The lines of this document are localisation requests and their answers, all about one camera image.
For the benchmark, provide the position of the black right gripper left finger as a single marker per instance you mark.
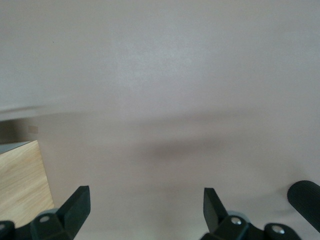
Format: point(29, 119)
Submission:
point(75, 212)

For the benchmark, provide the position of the black ribbed cylindrical vase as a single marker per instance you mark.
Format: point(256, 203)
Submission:
point(306, 200)

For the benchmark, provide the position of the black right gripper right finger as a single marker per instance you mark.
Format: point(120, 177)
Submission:
point(212, 207)

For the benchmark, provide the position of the light wooden drawer cabinet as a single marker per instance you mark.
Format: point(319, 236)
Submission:
point(22, 185)

